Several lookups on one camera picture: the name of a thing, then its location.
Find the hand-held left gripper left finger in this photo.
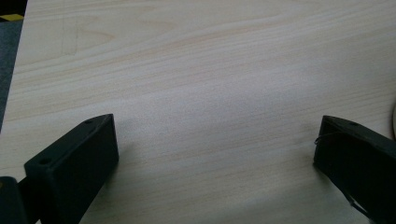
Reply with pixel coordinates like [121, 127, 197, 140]
[23, 113, 120, 224]

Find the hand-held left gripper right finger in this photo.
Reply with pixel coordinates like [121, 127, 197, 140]
[313, 115, 396, 224]

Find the yellow and black floor tape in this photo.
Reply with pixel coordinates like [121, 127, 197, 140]
[0, 13, 25, 22]

